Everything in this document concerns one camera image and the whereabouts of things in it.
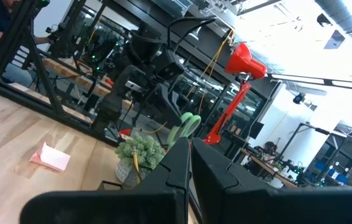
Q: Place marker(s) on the yellow wooden pencil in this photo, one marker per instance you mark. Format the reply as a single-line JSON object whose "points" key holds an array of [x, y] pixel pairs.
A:
{"points": [[135, 160]]}

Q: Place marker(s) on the black mesh desk organizer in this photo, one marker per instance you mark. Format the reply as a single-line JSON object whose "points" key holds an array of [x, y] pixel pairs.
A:
{"points": [[110, 186]]}

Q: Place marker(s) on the pink sticky notes pad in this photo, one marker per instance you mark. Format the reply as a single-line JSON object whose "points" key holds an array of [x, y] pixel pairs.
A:
{"points": [[51, 157]]}

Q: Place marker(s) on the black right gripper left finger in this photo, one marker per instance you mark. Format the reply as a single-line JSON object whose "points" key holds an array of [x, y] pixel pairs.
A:
{"points": [[132, 208]]}

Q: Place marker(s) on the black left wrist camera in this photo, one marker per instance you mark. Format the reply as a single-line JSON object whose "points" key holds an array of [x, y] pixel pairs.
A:
{"points": [[169, 67]]}

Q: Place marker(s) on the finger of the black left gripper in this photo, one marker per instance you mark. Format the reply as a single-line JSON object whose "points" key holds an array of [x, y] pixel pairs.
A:
{"points": [[164, 109], [175, 109]]}

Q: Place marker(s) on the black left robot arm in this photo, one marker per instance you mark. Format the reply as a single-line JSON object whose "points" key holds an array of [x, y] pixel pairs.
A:
{"points": [[119, 93]]}

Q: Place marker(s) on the green plant in patterned pot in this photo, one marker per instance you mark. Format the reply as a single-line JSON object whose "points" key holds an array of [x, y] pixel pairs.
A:
{"points": [[144, 151]]}

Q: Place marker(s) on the red desk lamp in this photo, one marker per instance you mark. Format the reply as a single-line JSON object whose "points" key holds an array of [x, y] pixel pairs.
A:
{"points": [[244, 62]]}

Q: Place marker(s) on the black table frame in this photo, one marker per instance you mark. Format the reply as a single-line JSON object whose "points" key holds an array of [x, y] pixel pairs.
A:
{"points": [[7, 53]]}

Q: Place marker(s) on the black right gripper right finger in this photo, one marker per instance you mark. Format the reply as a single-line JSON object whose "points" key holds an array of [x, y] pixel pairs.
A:
{"points": [[272, 208]]}

